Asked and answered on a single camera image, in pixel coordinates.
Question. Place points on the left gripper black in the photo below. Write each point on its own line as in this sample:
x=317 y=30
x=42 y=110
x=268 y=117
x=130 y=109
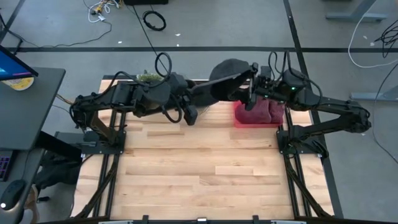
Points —
x=182 y=88

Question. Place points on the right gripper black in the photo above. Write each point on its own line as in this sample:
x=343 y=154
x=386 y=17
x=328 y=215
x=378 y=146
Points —
x=268 y=84

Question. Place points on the grey desk foot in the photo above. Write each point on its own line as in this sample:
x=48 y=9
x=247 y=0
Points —
x=354 y=15
x=373 y=96

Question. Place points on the black keyboard desk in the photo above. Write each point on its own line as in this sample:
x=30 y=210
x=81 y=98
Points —
x=21 y=174

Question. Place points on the black aluminium frame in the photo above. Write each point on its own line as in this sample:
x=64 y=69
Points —
x=293 y=186
x=110 y=186

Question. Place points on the black box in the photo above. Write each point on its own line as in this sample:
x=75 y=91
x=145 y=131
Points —
x=146 y=2

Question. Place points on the black equipment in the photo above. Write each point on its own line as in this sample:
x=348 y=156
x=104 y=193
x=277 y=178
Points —
x=56 y=171

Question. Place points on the red plastic tray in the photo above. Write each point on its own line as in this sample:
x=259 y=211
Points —
x=258 y=125

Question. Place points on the computer monitor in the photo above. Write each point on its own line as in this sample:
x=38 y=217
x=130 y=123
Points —
x=12 y=67

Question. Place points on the black computer mouse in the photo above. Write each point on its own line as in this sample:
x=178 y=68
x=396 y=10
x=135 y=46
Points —
x=12 y=194

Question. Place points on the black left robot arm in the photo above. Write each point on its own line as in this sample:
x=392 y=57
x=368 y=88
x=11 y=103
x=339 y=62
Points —
x=102 y=99

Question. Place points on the yellow wipes canister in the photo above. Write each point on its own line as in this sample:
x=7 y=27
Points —
x=18 y=84

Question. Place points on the dark grey desk top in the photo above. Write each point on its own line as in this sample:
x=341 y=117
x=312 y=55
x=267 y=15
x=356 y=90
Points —
x=28 y=109

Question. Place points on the black keyboard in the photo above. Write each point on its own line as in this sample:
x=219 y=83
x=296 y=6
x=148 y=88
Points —
x=4 y=165

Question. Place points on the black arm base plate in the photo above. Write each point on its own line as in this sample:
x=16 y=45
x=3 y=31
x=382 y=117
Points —
x=93 y=147
x=283 y=146

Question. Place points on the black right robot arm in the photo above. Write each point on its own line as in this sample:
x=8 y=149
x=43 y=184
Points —
x=335 y=105

